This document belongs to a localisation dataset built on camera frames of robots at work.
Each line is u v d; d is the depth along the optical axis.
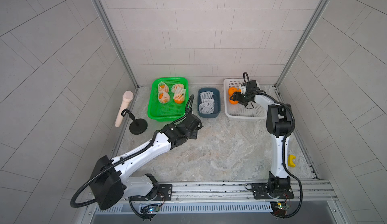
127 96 0.73
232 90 1.08
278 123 0.61
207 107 0.96
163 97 0.99
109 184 0.38
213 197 0.71
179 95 1.02
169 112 1.01
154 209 0.64
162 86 1.08
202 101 1.03
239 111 1.02
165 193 0.71
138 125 0.92
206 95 1.05
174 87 1.07
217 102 1.04
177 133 0.54
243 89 0.98
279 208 0.68
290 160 0.79
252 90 0.86
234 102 0.99
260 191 0.71
